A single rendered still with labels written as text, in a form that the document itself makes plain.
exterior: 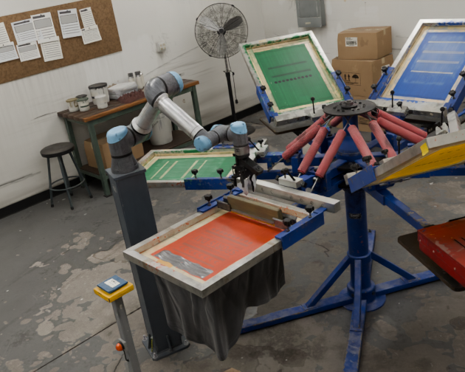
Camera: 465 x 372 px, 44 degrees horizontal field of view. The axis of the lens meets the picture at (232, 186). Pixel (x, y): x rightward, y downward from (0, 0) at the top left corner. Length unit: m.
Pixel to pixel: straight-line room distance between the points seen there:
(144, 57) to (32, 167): 1.83
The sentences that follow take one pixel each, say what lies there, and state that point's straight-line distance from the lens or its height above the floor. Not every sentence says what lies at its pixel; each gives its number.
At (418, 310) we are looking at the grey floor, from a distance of 3.82.
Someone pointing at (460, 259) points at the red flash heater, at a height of 1.10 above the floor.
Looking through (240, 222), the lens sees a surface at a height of 0.96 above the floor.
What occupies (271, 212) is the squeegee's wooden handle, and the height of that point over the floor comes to 1.04.
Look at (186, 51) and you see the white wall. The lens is 7.33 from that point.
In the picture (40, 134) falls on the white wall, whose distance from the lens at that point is 6.37.
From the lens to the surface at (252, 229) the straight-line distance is 2.81.
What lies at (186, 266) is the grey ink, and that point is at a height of 0.96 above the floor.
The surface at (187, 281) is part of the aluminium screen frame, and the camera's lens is 2.43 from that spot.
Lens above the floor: 2.25
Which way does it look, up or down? 23 degrees down
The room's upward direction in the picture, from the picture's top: 9 degrees counter-clockwise
